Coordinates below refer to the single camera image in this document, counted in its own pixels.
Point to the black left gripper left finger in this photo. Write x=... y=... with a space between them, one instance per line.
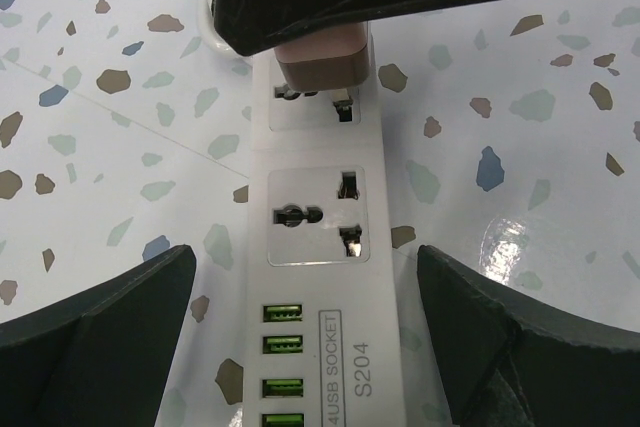
x=101 y=357

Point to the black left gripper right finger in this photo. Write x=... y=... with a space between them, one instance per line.
x=507 y=359

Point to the pink cube socket adapter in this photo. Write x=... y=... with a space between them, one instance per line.
x=329 y=59

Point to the white power strip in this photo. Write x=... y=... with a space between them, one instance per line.
x=322 y=329

